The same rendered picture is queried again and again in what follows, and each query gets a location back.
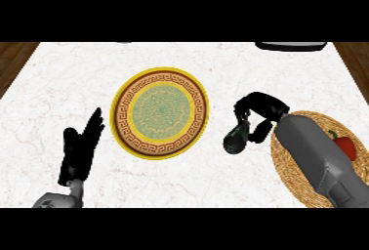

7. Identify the dark green eggplant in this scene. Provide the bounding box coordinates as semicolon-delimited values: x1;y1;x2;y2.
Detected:
221;119;252;155

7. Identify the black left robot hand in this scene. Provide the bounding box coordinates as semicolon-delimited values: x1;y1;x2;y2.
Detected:
56;106;106;188

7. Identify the dark appliance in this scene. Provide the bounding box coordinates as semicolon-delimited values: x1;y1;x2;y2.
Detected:
254;41;329;53

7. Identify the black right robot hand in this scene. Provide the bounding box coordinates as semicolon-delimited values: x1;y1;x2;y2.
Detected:
232;91;291;145

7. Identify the yellow patterned plate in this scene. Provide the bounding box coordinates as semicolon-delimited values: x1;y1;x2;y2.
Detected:
109;66;212;161

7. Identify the red bell pepper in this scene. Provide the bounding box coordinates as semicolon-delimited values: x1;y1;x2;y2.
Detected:
327;130;358;162

